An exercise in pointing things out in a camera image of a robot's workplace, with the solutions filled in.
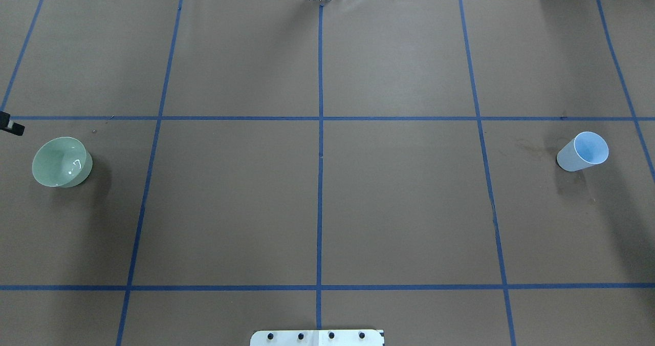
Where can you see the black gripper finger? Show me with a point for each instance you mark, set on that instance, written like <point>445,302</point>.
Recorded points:
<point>8,125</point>

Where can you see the light green bowl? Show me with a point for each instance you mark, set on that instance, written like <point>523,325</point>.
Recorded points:
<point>62,163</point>

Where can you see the light blue plastic cup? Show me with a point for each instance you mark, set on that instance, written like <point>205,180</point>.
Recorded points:
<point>585,150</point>

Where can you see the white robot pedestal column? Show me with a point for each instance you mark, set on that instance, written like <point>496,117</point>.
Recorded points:
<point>319,337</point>

